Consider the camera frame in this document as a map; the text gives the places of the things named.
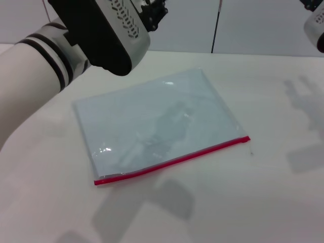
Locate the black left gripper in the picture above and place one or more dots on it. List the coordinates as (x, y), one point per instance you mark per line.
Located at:
(153, 14)

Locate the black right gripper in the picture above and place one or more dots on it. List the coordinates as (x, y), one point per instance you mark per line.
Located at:
(311, 3)

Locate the clear red-zip document bag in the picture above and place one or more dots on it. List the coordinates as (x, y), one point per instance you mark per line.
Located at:
(157, 121)

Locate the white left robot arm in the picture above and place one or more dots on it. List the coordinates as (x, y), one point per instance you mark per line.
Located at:
(27, 76)

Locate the thin black pole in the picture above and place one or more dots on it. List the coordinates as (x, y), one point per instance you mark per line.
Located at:
(215, 27)

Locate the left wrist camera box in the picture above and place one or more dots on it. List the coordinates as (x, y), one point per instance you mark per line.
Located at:
(101, 33)

